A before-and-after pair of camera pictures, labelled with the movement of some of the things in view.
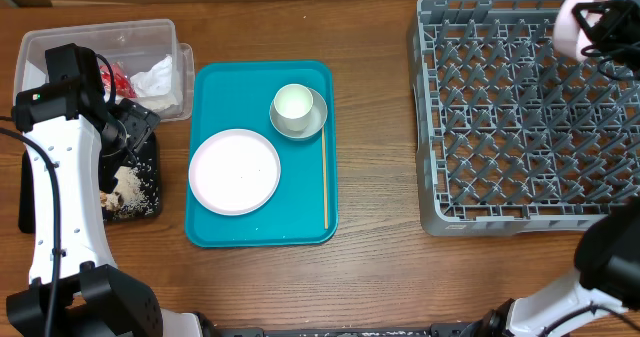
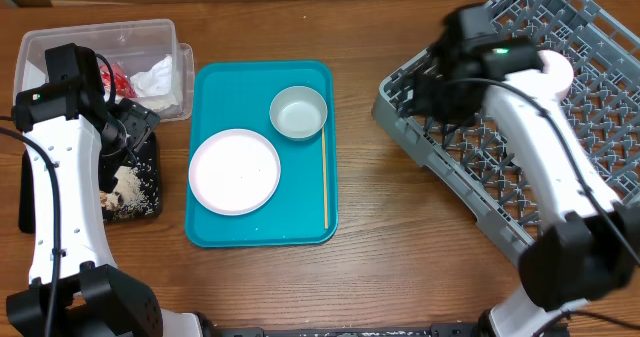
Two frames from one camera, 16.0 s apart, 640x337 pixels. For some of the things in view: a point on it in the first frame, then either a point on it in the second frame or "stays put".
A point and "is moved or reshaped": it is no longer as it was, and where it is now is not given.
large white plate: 234,172 stays put
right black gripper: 601,15 → 417,95
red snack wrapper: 123,87 stays put
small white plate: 568,33 → 558,70
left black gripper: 142,122 stays put
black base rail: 422,331 stays put
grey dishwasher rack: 513,134 is moved or reshaped
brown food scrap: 112,201 stays put
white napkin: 156,89 stays put
